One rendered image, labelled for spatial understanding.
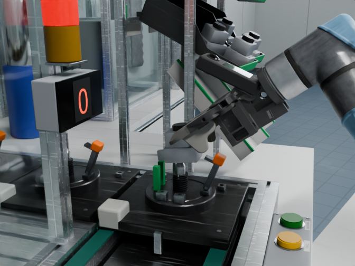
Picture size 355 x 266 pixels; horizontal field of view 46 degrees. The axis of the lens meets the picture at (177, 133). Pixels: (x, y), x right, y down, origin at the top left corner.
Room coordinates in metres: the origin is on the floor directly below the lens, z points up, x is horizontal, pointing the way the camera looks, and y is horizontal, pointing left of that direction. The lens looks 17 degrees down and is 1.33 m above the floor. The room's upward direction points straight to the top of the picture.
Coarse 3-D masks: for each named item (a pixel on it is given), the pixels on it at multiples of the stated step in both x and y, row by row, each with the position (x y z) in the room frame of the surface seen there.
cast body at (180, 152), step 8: (176, 128) 0.74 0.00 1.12; (168, 136) 0.74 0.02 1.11; (168, 144) 0.74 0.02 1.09; (176, 144) 0.73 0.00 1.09; (184, 144) 0.73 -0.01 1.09; (160, 152) 0.76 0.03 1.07; (168, 152) 0.74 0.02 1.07; (176, 152) 0.73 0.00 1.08; (184, 152) 0.73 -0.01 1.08; (192, 152) 0.72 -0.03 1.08; (168, 160) 0.74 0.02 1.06; (176, 160) 0.73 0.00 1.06; (184, 160) 0.73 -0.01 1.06; (192, 160) 0.72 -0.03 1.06
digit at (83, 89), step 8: (80, 80) 0.60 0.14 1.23; (88, 80) 0.62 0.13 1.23; (80, 88) 0.60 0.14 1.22; (88, 88) 0.62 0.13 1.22; (80, 96) 0.59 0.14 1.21; (88, 96) 0.62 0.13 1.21; (80, 104) 0.59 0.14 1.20; (88, 104) 0.61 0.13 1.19; (80, 112) 0.59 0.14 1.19; (88, 112) 0.61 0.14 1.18; (80, 120) 0.59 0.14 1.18
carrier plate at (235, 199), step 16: (144, 176) 0.87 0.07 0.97; (192, 176) 0.87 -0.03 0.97; (128, 192) 0.78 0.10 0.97; (144, 192) 0.78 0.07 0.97; (224, 192) 0.78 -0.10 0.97; (240, 192) 0.78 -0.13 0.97; (144, 208) 0.71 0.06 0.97; (224, 208) 0.71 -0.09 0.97; (240, 208) 0.72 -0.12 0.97; (128, 224) 0.66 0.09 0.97; (144, 224) 0.65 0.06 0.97; (160, 224) 0.65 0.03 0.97; (176, 224) 0.65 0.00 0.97; (192, 224) 0.65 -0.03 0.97; (208, 224) 0.65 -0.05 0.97; (224, 224) 0.65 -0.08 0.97; (176, 240) 0.63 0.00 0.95; (192, 240) 0.62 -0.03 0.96; (208, 240) 0.61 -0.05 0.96; (224, 240) 0.60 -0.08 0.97
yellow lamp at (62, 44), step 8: (48, 32) 0.59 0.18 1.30; (56, 32) 0.58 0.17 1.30; (64, 32) 0.59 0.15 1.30; (72, 32) 0.59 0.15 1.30; (48, 40) 0.59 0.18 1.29; (56, 40) 0.58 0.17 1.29; (64, 40) 0.58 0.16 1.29; (72, 40) 0.59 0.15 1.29; (48, 48) 0.59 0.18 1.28; (56, 48) 0.58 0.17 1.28; (64, 48) 0.58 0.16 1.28; (72, 48) 0.59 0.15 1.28; (80, 48) 0.61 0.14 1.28; (48, 56) 0.59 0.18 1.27; (56, 56) 0.58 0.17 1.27; (64, 56) 0.58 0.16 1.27; (72, 56) 0.59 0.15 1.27; (80, 56) 0.61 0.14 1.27
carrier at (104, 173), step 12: (72, 168) 0.83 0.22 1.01; (84, 168) 0.87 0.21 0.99; (96, 168) 0.87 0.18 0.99; (108, 168) 0.92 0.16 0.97; (120, 168) 0.92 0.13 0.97; (72, 180) 0.80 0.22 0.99; (84, 180) 0.80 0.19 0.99; (96, 180) 0.81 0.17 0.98; (108, 180) 0.84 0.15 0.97; (120, 180) 0.84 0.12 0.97; (132, 180) 0.86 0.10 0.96; (72, 192) 0.77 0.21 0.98; (84, 192) 0.78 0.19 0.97; (96, 192) 0.78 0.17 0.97; (108, 192) 0.78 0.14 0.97; (120, 192) 0.80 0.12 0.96; (72, 204) 0.73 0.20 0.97; (84, 204) 0.73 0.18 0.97; (96, 204) 0.73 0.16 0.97; (72, 216) 0.69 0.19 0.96; (84, 216) 0.68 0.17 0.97; (96, 216) 0.70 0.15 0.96
